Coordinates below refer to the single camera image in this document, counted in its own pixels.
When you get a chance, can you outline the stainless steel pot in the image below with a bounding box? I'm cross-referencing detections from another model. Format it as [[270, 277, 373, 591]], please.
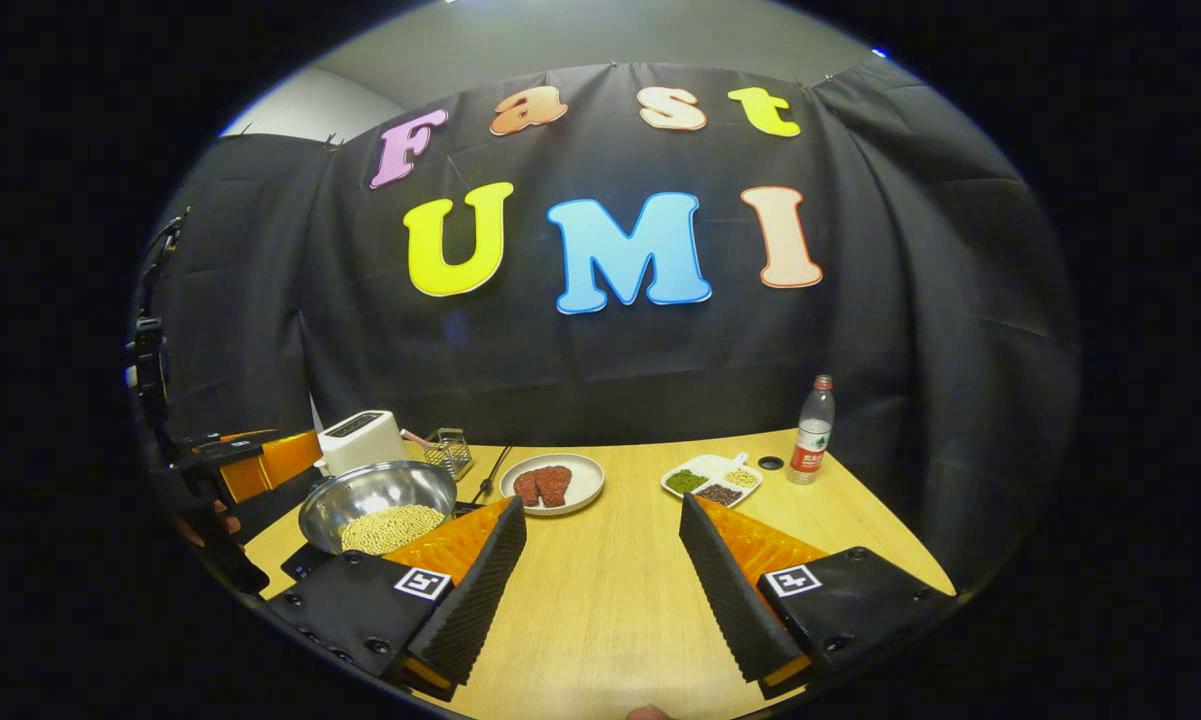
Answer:
[[298, 460, 458, 557]]

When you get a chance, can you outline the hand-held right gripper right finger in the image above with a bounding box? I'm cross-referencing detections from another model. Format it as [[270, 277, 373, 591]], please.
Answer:
[[678, 492, 958, 699]]

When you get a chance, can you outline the black power cable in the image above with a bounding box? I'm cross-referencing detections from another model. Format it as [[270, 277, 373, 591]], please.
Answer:
[[472, 445, 512, 504]]

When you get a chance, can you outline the clear water bottle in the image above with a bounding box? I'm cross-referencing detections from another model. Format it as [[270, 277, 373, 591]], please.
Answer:
[[787, 375, 836, 486]]

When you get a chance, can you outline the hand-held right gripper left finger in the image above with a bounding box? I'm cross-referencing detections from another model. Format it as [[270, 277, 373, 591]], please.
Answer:
[[265, 495, 528, 698]]

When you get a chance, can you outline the black induction cooktop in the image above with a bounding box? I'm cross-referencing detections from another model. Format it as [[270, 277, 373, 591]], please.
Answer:
[[280, 500, 486, 581]]

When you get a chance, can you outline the white round plate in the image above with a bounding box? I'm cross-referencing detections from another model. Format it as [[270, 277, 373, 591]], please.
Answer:
[[499, 453, 606, 516]]

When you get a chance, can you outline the white divided bean dish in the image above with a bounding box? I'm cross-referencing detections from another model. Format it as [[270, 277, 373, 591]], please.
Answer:
[[660, 452, 764, 507]]

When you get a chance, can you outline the metal wire basket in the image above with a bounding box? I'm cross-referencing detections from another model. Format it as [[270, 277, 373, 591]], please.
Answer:
[[422, 428, 474, 483]]

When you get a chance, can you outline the pile of soybeans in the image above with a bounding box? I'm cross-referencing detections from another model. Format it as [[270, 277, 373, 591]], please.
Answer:
[[340, 504, 448, 556]]

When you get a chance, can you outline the black camera stand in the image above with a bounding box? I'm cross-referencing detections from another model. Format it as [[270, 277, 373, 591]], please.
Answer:
[[125, 210, 189, 441]]

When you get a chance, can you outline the white toaster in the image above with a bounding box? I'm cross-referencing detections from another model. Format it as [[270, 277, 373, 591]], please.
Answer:
[[317, 410, 408, 476]]

